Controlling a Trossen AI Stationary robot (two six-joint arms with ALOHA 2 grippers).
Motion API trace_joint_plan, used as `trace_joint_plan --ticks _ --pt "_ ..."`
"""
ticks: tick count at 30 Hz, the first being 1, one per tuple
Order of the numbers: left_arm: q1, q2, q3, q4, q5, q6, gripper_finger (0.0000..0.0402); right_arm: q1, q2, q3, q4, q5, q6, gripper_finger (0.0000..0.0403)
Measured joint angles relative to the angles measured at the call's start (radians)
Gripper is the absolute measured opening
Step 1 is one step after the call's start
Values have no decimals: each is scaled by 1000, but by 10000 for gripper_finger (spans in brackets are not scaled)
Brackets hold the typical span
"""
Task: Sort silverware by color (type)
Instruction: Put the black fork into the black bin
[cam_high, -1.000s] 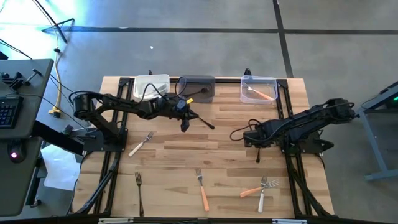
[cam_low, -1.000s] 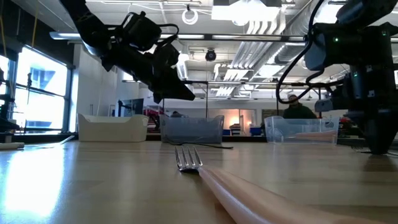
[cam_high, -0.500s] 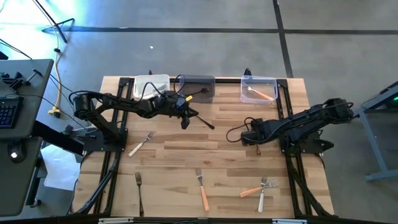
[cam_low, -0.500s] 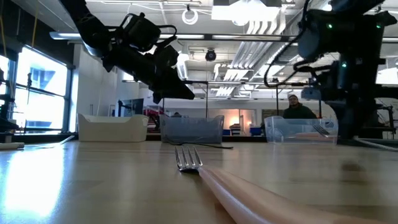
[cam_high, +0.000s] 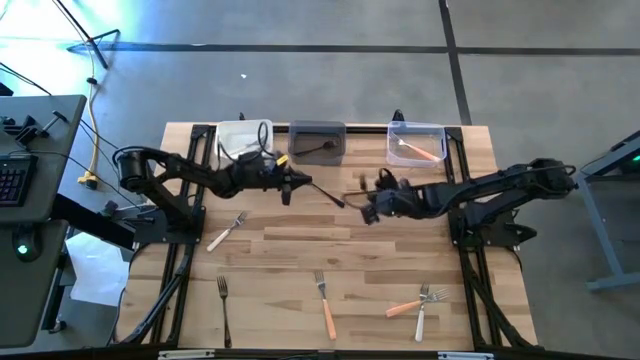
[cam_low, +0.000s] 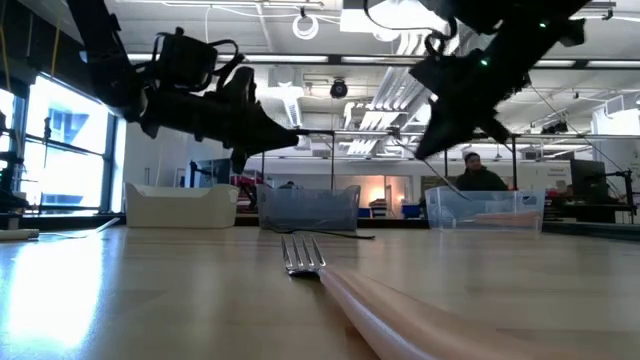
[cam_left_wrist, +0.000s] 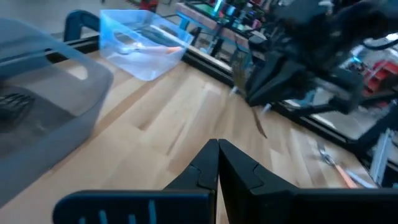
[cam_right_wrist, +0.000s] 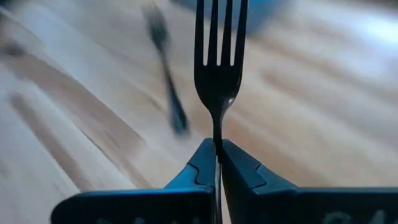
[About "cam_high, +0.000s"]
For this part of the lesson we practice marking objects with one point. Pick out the grey translucent plastic bin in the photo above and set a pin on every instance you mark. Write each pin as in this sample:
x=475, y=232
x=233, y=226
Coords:
x=315, y=160

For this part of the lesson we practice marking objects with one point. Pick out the clear plastic bin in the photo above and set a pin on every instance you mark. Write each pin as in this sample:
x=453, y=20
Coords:
x=400, y=157

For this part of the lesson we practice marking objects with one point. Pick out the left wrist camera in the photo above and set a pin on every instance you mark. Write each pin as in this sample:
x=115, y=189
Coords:
x=262, y=165

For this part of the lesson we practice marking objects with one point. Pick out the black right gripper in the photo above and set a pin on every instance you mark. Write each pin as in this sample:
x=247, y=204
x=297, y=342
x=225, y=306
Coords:
x=400, y=200

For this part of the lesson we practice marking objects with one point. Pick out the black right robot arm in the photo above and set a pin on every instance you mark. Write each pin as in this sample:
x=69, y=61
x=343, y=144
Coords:
x=490, y=192

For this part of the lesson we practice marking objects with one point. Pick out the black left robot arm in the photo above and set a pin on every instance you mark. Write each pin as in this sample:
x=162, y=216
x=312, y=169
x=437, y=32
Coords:
x=170, y=170

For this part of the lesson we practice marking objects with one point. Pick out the black aluminium frame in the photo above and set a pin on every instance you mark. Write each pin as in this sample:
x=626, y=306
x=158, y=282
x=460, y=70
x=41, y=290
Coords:
x=172, y=280
x=492, y=310

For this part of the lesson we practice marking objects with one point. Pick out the grey desk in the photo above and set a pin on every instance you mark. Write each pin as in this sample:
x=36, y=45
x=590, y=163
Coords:
x=30, y=300

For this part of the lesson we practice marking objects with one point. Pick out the silver metal bracket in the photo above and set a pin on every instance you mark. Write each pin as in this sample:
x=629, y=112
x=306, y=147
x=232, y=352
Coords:
x=465, y=356
x=185, y=354

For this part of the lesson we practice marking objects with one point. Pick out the grey metal stand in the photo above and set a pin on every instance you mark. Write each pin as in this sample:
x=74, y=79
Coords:
x=607, y=250

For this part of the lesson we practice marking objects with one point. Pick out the black aluminium rail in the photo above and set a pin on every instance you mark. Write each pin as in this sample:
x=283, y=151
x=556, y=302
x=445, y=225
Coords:
x=370, y=129

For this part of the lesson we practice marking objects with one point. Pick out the black desk support bar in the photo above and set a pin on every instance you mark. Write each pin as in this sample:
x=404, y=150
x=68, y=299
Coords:
x=90, y=222

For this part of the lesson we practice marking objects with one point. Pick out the white sheet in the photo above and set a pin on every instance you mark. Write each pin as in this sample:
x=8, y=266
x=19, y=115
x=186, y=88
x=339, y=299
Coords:
x=97, y=272

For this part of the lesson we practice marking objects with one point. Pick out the black desk clamp mount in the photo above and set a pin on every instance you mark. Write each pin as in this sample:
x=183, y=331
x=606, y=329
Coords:
x=25, y=131

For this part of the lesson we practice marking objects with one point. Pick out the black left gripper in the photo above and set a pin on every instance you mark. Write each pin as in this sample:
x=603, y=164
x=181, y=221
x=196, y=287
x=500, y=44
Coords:
x=250, y=180

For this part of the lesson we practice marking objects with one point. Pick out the black computer mouse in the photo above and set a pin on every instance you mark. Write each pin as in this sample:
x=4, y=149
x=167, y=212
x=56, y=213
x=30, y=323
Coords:
x=27, y=245

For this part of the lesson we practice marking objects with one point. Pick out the black keyboard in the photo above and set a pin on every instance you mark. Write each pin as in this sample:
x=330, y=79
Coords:
x=15, y=180

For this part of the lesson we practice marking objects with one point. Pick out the black tripod stand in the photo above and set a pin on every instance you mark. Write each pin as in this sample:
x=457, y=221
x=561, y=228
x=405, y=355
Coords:
x=102, y=62

